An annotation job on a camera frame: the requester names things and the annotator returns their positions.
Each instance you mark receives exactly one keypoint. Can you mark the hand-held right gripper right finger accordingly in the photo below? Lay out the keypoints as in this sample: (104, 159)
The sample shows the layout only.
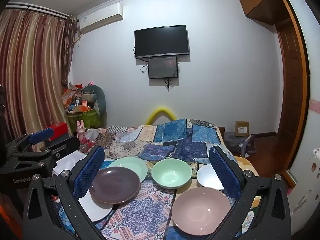
(225, 173)

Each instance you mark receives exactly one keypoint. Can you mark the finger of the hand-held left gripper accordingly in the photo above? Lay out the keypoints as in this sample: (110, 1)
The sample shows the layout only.
(41, 133)
(65, 148)

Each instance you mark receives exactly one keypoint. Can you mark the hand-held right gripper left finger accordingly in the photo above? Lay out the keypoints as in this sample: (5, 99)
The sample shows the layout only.
(87, 173)

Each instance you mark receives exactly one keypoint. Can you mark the white bowl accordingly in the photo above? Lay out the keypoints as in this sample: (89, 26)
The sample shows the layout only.
(206, 176)

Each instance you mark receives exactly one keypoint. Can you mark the purple plate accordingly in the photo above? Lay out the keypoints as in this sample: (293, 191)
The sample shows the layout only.
(115, 185)

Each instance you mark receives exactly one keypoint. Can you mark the white plate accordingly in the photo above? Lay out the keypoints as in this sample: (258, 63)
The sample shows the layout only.
(97, 211)

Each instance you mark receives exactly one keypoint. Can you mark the green plate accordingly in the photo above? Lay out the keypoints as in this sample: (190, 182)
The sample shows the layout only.
(130, 166)

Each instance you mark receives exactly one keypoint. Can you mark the pink bowl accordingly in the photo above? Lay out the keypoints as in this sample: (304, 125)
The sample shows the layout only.
(200, 211)

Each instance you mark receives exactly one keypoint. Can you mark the green bowl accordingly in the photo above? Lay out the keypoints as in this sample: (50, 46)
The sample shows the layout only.
(171, 175)

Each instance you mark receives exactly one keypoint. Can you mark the red box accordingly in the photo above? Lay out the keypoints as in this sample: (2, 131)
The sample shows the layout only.
(60, 130)

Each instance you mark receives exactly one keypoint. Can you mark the yellow printed blanket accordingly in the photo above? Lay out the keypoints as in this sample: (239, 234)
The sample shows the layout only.
(246, 163)

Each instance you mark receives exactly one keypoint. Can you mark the pink rabbit toy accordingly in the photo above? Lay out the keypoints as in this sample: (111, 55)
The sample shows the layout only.
(80, 130)

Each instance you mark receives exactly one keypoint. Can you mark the grey bag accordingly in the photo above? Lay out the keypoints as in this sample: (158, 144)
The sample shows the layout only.
(237, 143)

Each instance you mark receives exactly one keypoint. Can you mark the green storage box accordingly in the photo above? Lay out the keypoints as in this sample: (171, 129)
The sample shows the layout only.
(87, 118)

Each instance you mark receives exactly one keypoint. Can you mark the cardboard box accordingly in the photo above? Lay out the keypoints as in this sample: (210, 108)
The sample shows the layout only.
(242, 128)

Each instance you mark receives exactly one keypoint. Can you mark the pile of assorted packages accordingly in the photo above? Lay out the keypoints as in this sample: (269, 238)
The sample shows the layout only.
(73, 97)

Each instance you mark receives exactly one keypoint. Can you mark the grey plush toy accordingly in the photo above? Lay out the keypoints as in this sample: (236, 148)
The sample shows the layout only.
(96, 97)

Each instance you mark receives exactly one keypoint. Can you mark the striped brown curtain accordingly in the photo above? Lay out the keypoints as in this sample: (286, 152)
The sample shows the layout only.
(32, 67)

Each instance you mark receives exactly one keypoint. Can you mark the patchwork printed blanket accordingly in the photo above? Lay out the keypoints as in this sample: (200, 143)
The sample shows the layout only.
(160, 142)

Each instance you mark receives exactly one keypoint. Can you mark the white suitcase with stickers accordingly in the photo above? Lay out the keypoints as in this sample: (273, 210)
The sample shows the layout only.
(306, 192)

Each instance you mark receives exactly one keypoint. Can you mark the yellow foam noodle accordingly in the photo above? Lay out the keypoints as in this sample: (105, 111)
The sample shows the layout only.
(160, 110)

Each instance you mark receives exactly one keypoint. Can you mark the dark wooden door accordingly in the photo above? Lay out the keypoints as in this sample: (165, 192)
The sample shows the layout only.
(290, 92)

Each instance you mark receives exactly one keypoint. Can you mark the white air conditioner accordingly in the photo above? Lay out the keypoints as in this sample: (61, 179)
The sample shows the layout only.
(100, 18)

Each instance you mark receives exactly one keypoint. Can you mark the wooden overhead cabinet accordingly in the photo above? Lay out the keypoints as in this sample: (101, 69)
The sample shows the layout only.
(260, 0)

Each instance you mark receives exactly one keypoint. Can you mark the white curtain rail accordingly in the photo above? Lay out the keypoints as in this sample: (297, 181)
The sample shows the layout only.
(37, 11)

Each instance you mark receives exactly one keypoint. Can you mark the small black wall monitor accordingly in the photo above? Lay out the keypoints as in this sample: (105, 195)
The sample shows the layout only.
(162, 67)

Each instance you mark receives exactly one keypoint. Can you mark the large black wall television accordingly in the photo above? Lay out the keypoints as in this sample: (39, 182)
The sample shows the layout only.
(161, 41)

